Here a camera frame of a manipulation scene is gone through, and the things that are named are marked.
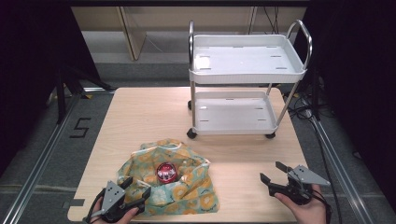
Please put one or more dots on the metal floor rail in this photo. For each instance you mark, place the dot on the metal floor rail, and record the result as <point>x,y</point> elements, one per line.
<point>40,168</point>
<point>344,177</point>

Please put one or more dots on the person's right hand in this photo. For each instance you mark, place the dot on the person's right hand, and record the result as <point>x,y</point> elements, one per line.
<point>303,213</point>

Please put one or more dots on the white two-tier trolley cart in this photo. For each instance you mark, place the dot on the white two-tier trolley cart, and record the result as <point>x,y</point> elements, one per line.
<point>243,59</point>

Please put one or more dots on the black metal stand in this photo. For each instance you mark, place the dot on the black metal stand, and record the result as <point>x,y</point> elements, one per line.
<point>61,99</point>

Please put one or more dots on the wooden panel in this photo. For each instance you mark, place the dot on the wooden panel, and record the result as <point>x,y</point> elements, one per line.
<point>134,40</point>

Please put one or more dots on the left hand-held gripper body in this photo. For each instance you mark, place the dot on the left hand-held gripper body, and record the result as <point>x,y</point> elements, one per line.
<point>113,194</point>

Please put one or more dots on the person's left hand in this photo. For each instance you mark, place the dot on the person's left hand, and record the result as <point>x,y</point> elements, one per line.
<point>129,215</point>

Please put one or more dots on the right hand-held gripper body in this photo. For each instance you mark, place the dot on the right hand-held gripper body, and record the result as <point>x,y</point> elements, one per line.
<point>300,183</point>

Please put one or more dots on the green floral cloth bag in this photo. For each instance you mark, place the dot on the green floral cloth bag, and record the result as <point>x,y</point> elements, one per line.
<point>190,193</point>

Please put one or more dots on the black tape floor mark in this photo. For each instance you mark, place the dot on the black tape floor mark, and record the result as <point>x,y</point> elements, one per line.
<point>83,119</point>

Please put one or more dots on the red round can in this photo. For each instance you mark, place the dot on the red round can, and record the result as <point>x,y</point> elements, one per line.
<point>166,172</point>

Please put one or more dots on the black tape patch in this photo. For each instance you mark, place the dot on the black tape patch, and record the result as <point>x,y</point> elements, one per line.
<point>76,202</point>

